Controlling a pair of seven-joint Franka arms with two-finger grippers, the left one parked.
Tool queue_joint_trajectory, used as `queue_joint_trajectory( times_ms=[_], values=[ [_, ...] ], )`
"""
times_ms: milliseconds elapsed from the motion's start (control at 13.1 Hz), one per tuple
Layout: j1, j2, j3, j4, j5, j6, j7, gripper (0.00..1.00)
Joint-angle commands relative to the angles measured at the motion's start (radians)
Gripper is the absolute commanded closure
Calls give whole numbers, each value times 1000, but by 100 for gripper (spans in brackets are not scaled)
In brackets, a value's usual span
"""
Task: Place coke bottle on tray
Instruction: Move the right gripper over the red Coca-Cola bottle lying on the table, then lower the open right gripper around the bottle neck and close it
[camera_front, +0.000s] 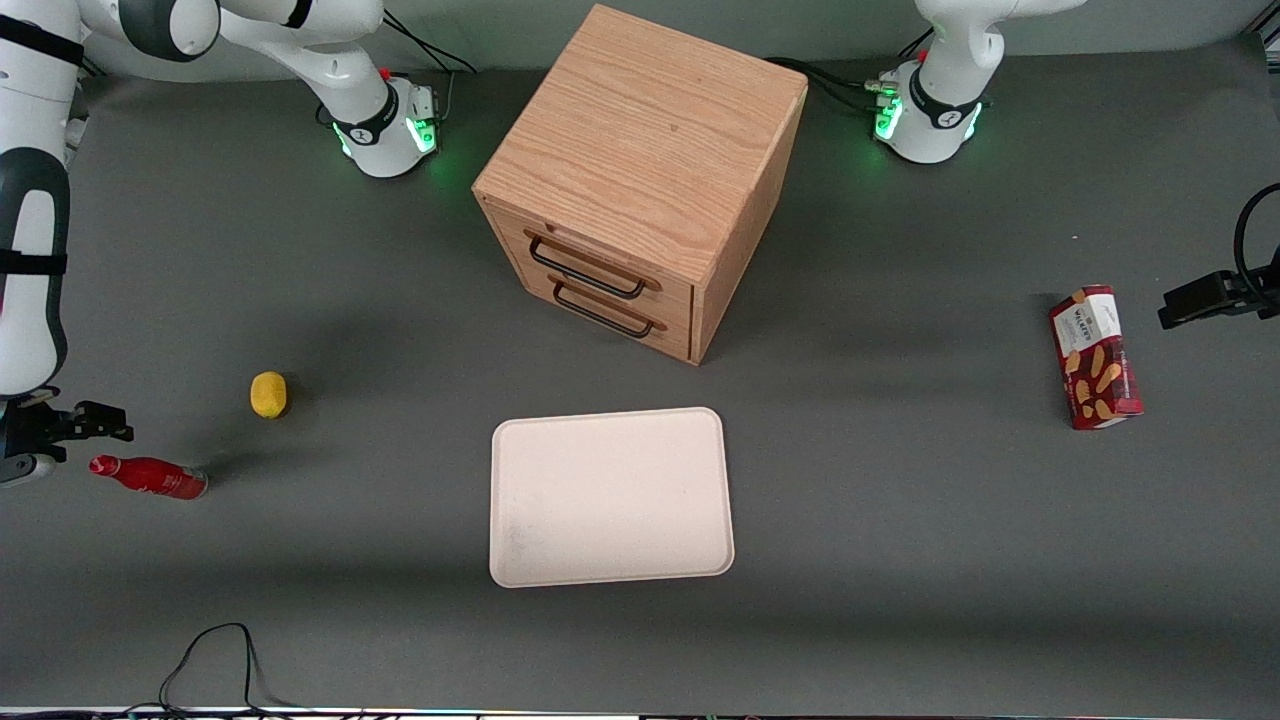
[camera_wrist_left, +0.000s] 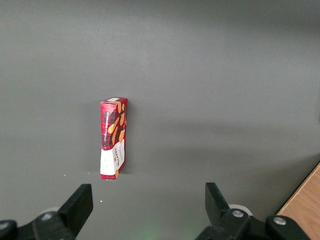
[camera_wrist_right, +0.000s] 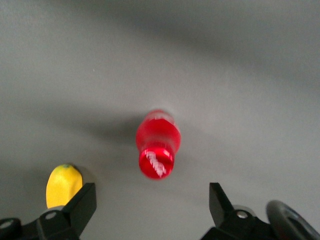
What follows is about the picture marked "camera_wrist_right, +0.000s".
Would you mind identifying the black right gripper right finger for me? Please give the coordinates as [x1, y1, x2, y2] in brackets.
[199, 182, 272, 240]

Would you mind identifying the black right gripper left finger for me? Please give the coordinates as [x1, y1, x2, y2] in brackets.
[36, 182, 97, 240]

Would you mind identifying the red can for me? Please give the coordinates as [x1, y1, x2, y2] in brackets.
[135, 108, 181, 180]

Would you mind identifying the yellow lemon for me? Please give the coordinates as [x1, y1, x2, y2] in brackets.
[45, 163, 84, 210]

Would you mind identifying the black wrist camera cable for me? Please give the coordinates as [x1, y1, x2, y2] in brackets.
[265, 199, 320, 240]

